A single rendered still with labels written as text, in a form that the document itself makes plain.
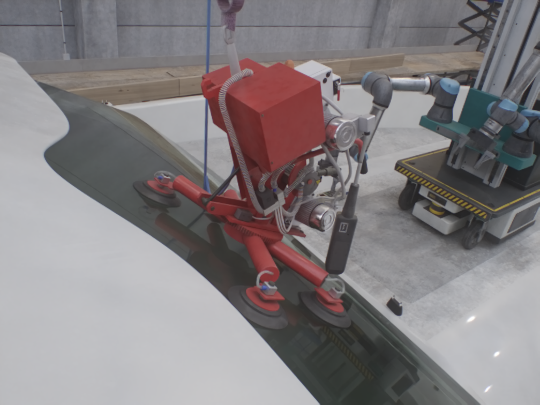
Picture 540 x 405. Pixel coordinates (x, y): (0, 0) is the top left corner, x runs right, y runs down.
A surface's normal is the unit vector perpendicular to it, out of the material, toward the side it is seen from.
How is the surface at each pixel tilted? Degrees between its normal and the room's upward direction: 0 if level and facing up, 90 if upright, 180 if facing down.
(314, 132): 90
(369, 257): 0
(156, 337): 21
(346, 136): 81
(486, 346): 14
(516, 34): 90
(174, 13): 90
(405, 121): 90
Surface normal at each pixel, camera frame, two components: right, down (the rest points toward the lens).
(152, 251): 0.43, -0.86
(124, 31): 0.61, 0.48
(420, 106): 0.29, 0.52
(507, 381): 0.40, -0.54
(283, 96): -0.14, -0.73
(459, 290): 0.14, -0.85
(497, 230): -0.78, 0.22
